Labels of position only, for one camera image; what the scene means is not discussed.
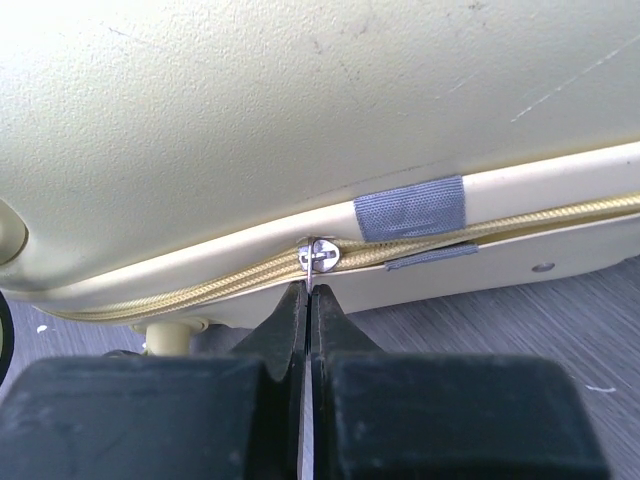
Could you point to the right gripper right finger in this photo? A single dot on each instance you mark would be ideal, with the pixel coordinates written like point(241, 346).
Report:
point(381, 415)

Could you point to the yellow hard-shell suitcase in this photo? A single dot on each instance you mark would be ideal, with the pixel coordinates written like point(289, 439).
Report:
point(163, 161)

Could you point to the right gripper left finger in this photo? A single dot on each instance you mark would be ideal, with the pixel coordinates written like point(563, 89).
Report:
point(235, 416)

